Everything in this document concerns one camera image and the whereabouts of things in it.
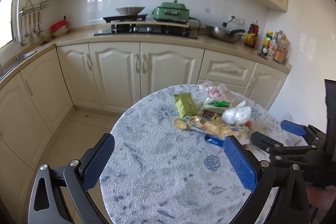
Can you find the black portable gas stove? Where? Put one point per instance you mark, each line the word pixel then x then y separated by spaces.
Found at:
pixel 123 18

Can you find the dark brown snack packet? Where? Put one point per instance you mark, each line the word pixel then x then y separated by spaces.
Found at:
pixel 210 113

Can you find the steel skimmer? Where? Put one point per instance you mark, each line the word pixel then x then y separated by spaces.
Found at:
pixel 41 33

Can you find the steel utensil rack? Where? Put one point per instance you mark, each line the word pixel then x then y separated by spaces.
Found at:
pixel 34 7

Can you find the yellow spatula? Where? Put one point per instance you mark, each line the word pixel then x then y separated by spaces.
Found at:
pixel 249 35

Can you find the steel spatula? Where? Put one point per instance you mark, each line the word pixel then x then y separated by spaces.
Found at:
pixel 31 39

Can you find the green white noodle packet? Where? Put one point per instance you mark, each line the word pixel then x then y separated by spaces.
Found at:
pixel 214 104

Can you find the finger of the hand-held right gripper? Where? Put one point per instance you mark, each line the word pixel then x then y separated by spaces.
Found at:
pixel 262 141
pixel 291 128

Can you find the white crumpled plastic bag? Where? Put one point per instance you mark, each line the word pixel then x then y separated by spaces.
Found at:
pixel 236 115

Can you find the small blue packet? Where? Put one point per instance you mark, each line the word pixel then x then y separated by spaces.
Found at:
pixel 214 140

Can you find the cream lower kitchen cabinet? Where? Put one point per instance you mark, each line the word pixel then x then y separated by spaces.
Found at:
pixel 115 74

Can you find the clear biscuit wrapper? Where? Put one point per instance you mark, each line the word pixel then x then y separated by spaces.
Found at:
pixel 212 128

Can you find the green electric cooker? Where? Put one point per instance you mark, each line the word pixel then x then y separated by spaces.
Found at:
pixel 170 12

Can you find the amber oil bottle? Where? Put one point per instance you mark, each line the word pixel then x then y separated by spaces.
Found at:
pixel 281 52

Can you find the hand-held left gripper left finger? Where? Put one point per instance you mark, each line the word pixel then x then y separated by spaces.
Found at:
pixel 97 161

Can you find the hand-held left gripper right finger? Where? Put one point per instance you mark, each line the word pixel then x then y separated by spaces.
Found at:
pixel 239 161

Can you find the steel frying pan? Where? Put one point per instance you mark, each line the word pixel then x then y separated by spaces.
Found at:
pixel 220 33

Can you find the beige kitchen countertop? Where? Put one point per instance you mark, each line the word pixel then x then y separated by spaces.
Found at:
pixel 78 39

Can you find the clear plastic bag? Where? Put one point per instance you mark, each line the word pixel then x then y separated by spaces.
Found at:
pixel 216 91

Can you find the steel ladle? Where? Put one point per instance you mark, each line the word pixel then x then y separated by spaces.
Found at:
pixel 24 41

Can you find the black gas hob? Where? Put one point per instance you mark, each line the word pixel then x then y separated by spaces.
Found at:
pixel 147 31

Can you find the steel sink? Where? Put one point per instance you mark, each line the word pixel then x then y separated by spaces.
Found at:
pixel 18 58

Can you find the dark soy sauce bottle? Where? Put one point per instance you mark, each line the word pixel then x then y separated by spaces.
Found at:
pixel 252 36

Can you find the clear bottle red label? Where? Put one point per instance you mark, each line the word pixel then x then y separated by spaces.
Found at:
pixel 273 47

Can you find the white wall socket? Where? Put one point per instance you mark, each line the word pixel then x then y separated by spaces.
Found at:
pixel 239 20
pixel 68 16

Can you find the yellow green seasoning bottle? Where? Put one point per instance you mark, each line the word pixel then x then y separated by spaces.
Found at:
pixel 266 44

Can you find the red white bowl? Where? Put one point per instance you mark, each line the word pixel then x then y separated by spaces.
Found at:
pixel 59 28

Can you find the green snack packet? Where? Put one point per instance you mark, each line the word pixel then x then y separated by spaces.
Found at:
pixel 185 106

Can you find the window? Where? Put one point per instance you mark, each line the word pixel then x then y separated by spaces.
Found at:
pixel 8 16

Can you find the silver wok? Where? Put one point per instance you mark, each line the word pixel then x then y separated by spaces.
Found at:
pixel 130 10

